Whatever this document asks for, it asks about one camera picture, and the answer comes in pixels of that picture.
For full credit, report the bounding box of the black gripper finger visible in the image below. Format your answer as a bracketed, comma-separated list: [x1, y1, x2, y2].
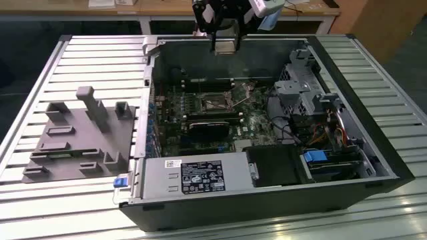
[209, 29, 219, 54]
[235, 24, 244, 53]

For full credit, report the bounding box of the silver CPU plate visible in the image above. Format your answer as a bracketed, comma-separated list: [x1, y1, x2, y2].
[215, 39, 240, 56]

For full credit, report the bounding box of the metal socket cover frame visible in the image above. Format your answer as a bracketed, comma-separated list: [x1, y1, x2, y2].
[228, 81, 259, 106]

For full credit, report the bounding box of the CPU socket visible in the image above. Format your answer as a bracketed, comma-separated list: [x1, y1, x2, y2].
[196, 93, 235, 113]

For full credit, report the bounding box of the metal disk bay cage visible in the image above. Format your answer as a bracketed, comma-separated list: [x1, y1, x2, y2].
[272, 49, 344, 116]

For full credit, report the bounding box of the green motherboard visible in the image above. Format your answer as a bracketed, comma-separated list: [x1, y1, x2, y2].
[154, 79, 284, 157]

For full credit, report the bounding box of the black graphics card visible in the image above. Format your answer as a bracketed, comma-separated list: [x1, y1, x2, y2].
[185, 119, 231, 140]

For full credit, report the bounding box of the silver chipset heatsink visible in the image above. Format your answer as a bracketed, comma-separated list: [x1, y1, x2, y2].
[233, 139, 255, 151]

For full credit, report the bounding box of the wooden cabinet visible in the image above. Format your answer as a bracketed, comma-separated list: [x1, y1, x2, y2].
[329, 0, 427, 64]

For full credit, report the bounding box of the wooden desk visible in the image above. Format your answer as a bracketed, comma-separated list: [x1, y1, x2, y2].
[0, 0, 341, 36]

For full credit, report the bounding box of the black drive bay box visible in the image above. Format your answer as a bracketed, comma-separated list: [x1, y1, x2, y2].
[243, 144, 309, 189]

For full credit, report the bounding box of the blue disk carrier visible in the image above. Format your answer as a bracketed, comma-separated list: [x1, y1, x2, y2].
[301, 149, 331, 166]

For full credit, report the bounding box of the grey parts rack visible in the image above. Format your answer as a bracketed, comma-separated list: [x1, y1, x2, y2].
[20, 86, 140, 185]

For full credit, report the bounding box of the grey power supply unit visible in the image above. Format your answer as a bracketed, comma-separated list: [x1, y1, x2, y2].
[130, 152, 260, 201]

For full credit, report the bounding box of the disk drive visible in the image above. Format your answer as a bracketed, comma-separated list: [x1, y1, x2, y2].
[299, 149, 367, 182]

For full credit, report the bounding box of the blue case latch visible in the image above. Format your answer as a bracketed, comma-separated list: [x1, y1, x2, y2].
[112, 176, 129, 189]

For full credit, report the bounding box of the green RAM stick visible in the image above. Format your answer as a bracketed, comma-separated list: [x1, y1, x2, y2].
[45, 151, 100, 160]

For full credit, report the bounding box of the black PC case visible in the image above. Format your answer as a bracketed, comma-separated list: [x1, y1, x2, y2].
[117, 33, 416, 233]

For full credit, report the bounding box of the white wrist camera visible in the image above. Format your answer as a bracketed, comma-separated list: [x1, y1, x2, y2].
[248, 0, 285, 19]

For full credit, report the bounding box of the black wire bundle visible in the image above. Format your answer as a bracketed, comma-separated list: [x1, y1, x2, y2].
[268, 113, 304, 147]

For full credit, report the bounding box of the coloured wire bundle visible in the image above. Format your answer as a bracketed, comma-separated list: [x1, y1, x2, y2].
[308, 117, 349, 148]

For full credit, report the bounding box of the small metal latch bracket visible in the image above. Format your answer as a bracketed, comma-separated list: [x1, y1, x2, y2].
[247, 161, 260, 180]

